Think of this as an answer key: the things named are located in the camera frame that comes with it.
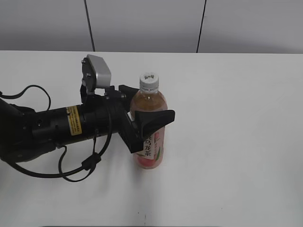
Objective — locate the white bottle cap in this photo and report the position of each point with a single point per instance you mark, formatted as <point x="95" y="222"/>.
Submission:
<point x="149" y="81"/>

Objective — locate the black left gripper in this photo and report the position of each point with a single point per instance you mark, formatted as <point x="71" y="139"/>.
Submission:
<point x="103" y="115"/>

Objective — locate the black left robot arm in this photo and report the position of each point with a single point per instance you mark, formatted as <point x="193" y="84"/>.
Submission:
<point x="26" y="134"/>

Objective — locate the pink peach tea bottle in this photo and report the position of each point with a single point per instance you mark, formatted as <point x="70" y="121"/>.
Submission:
<point x="153" y="148"/>

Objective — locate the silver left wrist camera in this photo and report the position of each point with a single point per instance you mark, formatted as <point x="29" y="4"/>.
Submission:
<point x="96" y="73"/>

